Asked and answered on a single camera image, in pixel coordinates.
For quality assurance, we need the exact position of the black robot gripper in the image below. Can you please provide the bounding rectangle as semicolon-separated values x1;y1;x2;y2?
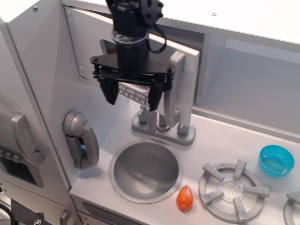
90;44;174;111

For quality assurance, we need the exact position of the white microwave door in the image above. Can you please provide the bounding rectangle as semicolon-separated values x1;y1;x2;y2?
65;6;200;127

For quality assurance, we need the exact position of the grey toy faucet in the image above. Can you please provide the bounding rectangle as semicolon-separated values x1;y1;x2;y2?
132;106;196;146

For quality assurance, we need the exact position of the round silver sink basin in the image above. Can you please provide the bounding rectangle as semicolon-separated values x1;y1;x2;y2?
108;139;184;204

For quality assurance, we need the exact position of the white toy kitchen cabinet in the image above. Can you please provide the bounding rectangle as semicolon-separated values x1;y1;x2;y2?
0;0;300;225

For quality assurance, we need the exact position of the orange toy carrot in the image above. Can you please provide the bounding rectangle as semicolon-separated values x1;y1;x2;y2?
176;185;193;210

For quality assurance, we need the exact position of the grey stove burner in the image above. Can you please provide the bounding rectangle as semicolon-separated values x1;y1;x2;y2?
198;159;270;224
283;189;300;225

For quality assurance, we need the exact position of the blue plastic bowl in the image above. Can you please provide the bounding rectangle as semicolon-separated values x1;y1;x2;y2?
258;145;295;178

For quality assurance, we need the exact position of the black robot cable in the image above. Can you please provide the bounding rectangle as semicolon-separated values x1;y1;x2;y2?
146;23;167;53

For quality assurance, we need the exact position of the grey fridge door handle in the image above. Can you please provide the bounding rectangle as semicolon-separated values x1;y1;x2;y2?
11;112;44;166

